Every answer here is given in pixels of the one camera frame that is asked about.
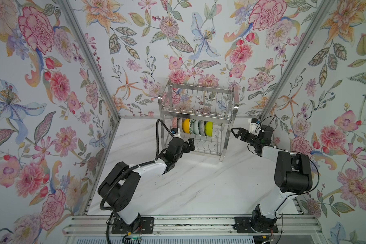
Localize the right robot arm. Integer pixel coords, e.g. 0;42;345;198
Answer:
231;126;313;232

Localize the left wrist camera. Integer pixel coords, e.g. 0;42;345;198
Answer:
170;128;181;138

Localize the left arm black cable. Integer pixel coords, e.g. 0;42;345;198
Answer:
99;118;175;244

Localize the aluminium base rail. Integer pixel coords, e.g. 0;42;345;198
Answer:
63;215;323;236

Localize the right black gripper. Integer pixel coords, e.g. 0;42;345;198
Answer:
231;128;261;147

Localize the steel two-tier dish rack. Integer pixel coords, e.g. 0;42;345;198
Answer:
158;81;240;161

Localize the pale celadon bowl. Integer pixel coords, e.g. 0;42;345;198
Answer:
193;120;200;135

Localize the pink striped bowl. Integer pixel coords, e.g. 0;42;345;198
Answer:
177;118;183;132

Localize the dark blue flower bowl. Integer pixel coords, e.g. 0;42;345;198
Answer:
198;121;206;136

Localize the lime green bowl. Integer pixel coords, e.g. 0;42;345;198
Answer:
204;122;213;137

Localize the green leaf pattern bowl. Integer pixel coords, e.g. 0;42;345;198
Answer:
189;119;195;134

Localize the yellow bowl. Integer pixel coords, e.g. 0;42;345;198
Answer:
182;119;190;134

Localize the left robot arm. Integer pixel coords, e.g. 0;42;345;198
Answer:
98;137;195;228

